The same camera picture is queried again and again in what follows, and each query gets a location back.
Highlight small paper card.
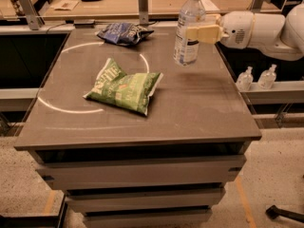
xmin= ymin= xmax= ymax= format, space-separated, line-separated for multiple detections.
xmin=51 ymin=0 xmax=79 ymax=10

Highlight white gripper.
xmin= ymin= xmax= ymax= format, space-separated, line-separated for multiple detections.
xmin=185 ymin=11 xmax=254 ymax=49

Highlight top grey drawer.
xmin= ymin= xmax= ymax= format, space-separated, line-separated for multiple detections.
xmin=37 ymin=155 xmax=246 ymax=190

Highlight green chip bag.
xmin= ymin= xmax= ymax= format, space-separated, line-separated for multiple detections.
xmin=84 ymin=58 xmax=163 ymax=116

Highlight clear plastic water bottle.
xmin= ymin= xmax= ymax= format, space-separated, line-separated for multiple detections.
xmin=173 ymin=0 xmax=206 ymax=67

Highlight black chair base leg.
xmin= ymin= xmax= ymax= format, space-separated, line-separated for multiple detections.
xmin=266 ymin=205 xmax=304 ymax=223

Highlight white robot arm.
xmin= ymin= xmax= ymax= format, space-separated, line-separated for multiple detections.
xmin=185 ymin=4 xmax=304 ymax=61

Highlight middle grey drawer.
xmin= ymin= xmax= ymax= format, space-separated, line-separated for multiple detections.
xmin=66 ymin=188 xmax=225 ymax=213

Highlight sanitizer pump bottle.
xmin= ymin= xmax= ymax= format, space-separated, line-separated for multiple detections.
xmin=257 ymin=64 xmax=276 ymax=89
xmin=236 ymin=66 xmax=253 ymax=91

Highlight left metal bracket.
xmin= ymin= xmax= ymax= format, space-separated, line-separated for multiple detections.
xmin=19 ymin=0 xmax=44 ymax=30

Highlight bottom grey drawer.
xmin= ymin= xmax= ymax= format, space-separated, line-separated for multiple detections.
xmin=84 ymin=209 xmax=212 ymax=228

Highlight middle metal bracket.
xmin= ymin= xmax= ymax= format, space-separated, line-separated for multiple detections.
xmin=138 ymin=0 xmax=149 ymax=26

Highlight grey drawer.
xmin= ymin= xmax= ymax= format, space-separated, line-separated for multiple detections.
xmin=66 ymin=188 xmax=225 ymax=213
xmin=37 ymin=155 xmax=246 ymax=190
xmin=84 ymin=209 xmax=212 ymax=228

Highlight right sanitizer pump bottle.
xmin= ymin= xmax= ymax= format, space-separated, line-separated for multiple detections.
xmin=257 ymin=64 xmax=276 ymax=89

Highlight left sanitizer pump bottle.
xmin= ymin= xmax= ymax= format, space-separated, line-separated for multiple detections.
xmin=236 ymin=66 xmax=253 ymax=91

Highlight blue chip bag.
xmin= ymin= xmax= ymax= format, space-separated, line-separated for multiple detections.
xmin=97 ymin=23 xmax=154 ymax=47

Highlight white paper sheet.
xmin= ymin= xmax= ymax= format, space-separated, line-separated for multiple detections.
xmin=201 ymin=0 xmax=219 ymax=11

